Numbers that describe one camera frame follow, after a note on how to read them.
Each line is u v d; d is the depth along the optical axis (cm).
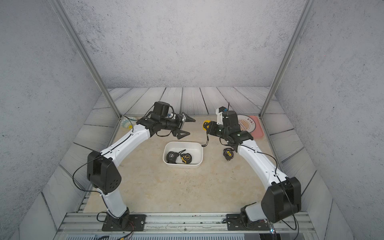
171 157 93
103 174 47
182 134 77
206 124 79
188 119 72
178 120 71
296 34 79
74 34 79
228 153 96
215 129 70
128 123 115
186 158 93
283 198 40
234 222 73
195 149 99
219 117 72
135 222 73
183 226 73
